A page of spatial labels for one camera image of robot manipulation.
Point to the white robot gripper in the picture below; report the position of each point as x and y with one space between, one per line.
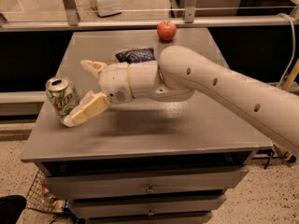
114 82

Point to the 7up soda can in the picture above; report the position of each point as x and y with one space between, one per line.
62 94

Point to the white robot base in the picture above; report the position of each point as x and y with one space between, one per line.
106 8

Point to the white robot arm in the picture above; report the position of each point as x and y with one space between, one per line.
176 75

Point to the blue Kettle chips bag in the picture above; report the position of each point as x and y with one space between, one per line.
135 55

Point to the red apple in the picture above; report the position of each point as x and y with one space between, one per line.
166 30

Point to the grey drawer cabinet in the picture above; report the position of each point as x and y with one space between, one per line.
144 136

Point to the middle grey drawer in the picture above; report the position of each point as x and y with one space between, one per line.
148 206

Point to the grey drawer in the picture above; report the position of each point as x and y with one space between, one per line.
176 218
148 206
145 183

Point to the bottom grey drawer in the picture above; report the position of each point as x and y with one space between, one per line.
176 218

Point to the top grey drawer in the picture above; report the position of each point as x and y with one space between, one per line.
145 183

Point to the black object bottom left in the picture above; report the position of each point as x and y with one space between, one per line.
11 208

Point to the metal railing frame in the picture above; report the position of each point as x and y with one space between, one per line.
74 15

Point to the wire mesh basket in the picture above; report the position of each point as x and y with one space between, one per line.
41 200

